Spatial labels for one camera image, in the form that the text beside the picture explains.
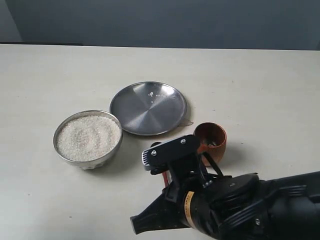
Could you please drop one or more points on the red wooden spoon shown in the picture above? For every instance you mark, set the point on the red wooden spoon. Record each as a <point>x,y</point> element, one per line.
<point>167,179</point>

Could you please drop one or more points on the round steel plate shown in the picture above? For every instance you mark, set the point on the round steel plate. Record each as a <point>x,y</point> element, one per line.
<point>149,108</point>

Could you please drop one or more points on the steel bowl of rice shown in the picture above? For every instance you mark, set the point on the steel bowl of rice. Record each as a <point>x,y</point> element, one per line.
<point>88,139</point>

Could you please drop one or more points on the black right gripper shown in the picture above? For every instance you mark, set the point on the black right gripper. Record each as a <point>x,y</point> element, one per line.
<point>219,206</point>

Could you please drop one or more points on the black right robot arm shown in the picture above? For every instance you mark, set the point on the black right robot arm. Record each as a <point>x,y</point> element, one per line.
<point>293,206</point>

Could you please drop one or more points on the brown wooden cup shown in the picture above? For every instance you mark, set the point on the brown wooden cup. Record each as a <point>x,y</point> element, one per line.
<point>213,140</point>

